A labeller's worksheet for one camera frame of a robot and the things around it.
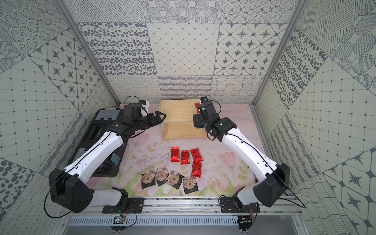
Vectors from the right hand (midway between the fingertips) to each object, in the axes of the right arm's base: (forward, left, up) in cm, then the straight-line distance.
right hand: (202, 119), depth 78 cm
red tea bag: (+15, +3, -4) cm, 16 cm away
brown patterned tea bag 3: (-24, +16, -25) cm, 38 cm away
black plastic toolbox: (+2, +62, -7) cm, 62 cm away
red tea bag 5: (-9, +17, -24) cm, 31 cm away
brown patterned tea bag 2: (-22, +24, -26) cm, 41 cm away
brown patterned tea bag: (-24, +31, -25) cm, 47 cm away
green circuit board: (-43, +42, -27) cm, 66 cm away
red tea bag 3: (-9, +3, -24) cm, 26 cm away
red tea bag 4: (-11, +10, -23) cm, 28 cm away
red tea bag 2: (-18, +3, -24) cm, 30 cm away
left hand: (+2, +23, +1) cm, 23 cm away
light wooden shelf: (+12, +16, -20) cm, 29 cm away
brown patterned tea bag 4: (-26, +7, -27) cm, 38 cm away
